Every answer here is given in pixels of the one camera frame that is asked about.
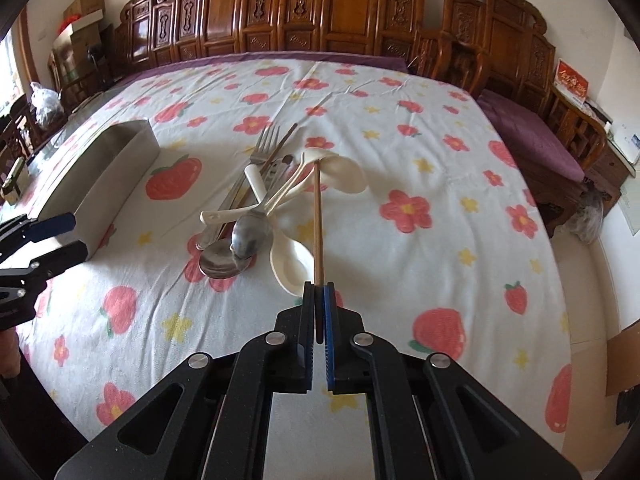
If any brown wooden chopstick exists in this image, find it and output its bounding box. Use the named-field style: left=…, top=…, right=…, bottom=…
left=234, top=123, right=300, bottom=212
left=311, top=160, right=326, bottom=286

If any white ceramic soup spoon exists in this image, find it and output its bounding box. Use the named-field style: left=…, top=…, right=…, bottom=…
left=303, top=147, right=369, bottom=196

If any wall chart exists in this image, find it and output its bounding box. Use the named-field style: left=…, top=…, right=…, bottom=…
left=616, top=180, right=640, bottom=237

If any brown cardboard box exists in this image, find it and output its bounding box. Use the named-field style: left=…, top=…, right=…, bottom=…
left=62, top=0, right=107, bottom=27

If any large metal spoon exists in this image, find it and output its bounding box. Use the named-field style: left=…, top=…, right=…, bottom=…
left=199, top=175, right=281, bottom=279

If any wooden nightstand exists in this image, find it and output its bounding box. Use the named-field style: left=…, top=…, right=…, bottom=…
left=582, top=135, right=637, bottom=201

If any white plastic fork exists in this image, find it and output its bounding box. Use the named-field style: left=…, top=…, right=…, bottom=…
left=200, top=159, right=312, bottom=226

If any purple seat cushion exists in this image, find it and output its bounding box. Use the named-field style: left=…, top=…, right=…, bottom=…
left=475, top=89, right=586, bottom=183

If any small metal spoon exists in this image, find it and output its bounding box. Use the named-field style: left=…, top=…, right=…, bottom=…
left=231, top=155, right=296, bottom=261

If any grey cutlery tray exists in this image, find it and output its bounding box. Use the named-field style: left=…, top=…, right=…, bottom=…
left=31, top=119, right=160, bottom=261

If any wooden side armchair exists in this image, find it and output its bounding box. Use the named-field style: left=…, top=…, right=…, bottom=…
left=547, top=82, right=608, bottom=176

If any metal fork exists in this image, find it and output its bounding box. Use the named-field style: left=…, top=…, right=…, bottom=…
left=197, top=124, right=282, bottom=252

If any flat cardboard sheet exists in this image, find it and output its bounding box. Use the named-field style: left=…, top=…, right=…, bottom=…
left=604, top=324, right=640, bottom=398

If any red gift box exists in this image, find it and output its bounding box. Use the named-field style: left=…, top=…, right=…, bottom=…
left=554, top=59, right=589, bottom=103

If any white appliance box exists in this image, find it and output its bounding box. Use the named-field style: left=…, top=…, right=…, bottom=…
left=609, top=124, right=640, bottom=167

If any person's left hand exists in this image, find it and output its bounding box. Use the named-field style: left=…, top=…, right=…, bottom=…
left=0, top=330, right=22, bottom=379

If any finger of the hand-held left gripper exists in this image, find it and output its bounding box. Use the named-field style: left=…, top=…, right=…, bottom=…
left=0, top=241, right=87, bottom=282
left=0, top=212, right=77, bottom=252

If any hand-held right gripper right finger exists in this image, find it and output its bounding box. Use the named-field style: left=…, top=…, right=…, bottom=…
left=323, top=282, right=584, bottom=480

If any purple bed sheet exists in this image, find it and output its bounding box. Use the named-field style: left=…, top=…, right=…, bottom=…
left=117, top=51, right=412, bottom=83

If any clear plastic bag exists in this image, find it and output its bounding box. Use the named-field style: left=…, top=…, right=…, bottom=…
left=562, top=190, right=607, bottom=247

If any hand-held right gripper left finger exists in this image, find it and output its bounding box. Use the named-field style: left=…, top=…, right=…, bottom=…
left=55, top=282, right=318, bottom=480

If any cardboard boxes stack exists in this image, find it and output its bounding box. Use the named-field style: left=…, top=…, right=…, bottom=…
left=51, top=19, right=102, bottom=63

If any filled plastic bag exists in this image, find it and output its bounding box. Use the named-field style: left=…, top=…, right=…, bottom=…
left=29, top=81, right=67, bottom=128

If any carved wooden bench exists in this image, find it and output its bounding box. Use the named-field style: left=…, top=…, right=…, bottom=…
left=442, top=0, right=591, bottom=196

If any white plastic spoon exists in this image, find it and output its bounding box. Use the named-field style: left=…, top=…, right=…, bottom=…
left=244, top=165, right=312, bottom=297

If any floral strawberry bed sheet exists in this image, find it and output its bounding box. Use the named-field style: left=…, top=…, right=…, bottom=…
left=15, top=57, right=573, bottom=443

